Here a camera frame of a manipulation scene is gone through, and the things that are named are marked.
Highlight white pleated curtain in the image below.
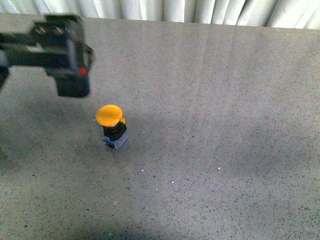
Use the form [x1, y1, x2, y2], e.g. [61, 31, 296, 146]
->
[0, 0, 320, 30]

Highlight yellow mushroom push button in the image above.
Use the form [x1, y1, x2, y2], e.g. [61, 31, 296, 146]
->
[95, 104, 129, 151]

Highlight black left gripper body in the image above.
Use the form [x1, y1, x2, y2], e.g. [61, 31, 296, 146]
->
[29, 14, 94, 98]

